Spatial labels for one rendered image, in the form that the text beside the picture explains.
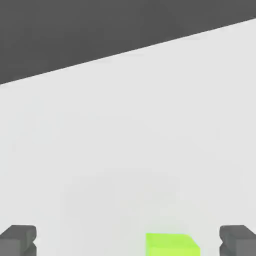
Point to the small green cube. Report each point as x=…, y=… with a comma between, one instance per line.
x=172, y=245

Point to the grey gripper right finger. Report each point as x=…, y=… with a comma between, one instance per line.
x=238, y=241

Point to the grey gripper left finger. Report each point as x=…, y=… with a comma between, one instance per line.
x=17, y=241

